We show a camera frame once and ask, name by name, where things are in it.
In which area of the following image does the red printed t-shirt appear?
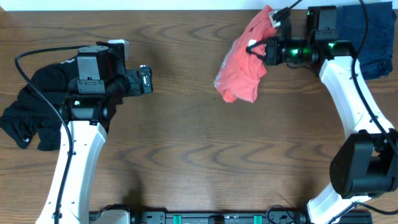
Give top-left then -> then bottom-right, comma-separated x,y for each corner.
214,6 -> 277,103

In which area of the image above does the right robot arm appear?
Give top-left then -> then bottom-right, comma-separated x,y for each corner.
259,6 -> 397,223

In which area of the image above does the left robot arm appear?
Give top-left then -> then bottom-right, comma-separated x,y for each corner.
37,39 -> 153,223

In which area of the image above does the folded navy blue garment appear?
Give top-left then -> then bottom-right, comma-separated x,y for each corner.
336,2 -> 397,80

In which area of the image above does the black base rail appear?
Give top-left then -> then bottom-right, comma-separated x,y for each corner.
88,205 -> 310,224

